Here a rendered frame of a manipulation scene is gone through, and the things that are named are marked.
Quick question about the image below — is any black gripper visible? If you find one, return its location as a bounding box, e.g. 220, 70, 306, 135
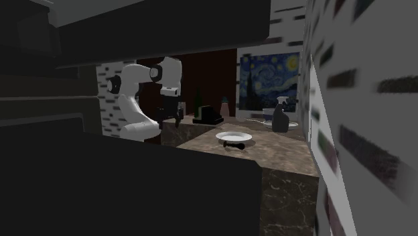
155, 95, 184, 130

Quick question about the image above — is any dark green bottle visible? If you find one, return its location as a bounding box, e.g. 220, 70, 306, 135
194, 88, 203, 119

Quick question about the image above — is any black box-shaped appliance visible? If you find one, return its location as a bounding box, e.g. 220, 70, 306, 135
192, 105, 225, 126

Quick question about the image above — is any pink bottle with teal cap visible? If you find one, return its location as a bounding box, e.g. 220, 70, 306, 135
220, 96, 230, 118

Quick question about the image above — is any small black tool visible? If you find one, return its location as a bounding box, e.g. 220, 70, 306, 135
222, 141, 246, 151

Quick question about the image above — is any dark spray bottle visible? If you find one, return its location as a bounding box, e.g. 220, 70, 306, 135
271, 97, 290, 133

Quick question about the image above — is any white plate under spray bottle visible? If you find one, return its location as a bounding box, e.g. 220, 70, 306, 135
263, 120, 299, 130

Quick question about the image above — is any starry night wall picture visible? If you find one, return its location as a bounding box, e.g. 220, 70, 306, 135
239, 52, 301, 113

